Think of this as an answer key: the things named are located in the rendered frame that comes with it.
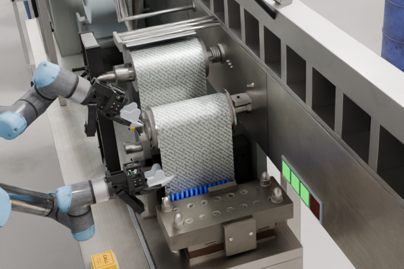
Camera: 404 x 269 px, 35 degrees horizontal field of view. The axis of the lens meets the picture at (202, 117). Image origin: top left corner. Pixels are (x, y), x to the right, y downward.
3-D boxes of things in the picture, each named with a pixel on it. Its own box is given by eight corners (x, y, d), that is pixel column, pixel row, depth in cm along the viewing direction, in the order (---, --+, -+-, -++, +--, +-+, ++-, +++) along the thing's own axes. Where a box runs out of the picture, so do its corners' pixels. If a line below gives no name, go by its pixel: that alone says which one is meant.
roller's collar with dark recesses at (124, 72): (114, 80, 220) (112, 63, 217) (131, 76, 222) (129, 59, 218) (118, 87, 215) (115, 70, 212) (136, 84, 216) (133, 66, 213)
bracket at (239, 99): (229, 99, 208) (228, 94, 207) (246, 96, 209) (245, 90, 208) (234, 106, 204) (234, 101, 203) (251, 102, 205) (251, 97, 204)
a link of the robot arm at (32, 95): (6, 111, 187) (24, 90, 180) (26, 93, 196) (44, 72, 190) (26, 130, 188) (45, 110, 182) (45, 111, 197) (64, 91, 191)
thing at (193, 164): (165, 196, 207) (159, 148, 198) (234, 178, 213) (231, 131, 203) (166, 197, 207) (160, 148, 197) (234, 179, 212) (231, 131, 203)
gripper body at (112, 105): (131, 101, 191) (96, 84, 185) (116, 124, 193) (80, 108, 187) (125, 90, 197) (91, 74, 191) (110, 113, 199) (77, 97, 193)
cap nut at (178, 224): (171, 223, 194) (169, 212, 192) (183, 220, 195) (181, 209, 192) (174, 231, 191) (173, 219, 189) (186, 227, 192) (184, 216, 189)
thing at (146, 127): (146, 142, 204) (141, 118, 204) (153, 140, 204) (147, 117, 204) (149, 140, 196) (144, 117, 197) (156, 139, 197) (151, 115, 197)
